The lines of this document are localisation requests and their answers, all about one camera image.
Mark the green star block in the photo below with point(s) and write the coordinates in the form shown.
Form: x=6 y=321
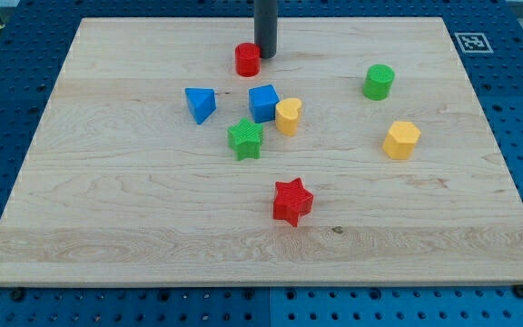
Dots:
x=245 y=138

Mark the red star block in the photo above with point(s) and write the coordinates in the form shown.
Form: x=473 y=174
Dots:
x=291 y=201

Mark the yellow heart block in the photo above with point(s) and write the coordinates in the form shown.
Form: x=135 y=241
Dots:
x=287 y=115

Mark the blue cube block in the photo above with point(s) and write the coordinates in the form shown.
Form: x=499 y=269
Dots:
x=262 y=101

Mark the blue triangle block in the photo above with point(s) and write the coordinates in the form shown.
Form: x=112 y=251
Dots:
x=201 y=103

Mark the light wooden board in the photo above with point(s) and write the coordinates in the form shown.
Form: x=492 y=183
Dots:
x=120 y=186

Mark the red cylinder block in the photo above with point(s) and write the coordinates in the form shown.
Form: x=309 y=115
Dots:
x=247 y=59

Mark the yellow hexagon block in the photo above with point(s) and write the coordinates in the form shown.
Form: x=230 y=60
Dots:
x=401 y=140

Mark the green cylinder block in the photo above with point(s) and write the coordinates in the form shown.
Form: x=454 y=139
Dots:
x=378 y=81

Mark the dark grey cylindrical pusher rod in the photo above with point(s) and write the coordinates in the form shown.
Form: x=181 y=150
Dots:
x=265 y=16

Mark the white fiducial marker tag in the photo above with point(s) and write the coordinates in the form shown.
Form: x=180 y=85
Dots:
x=473 y=43

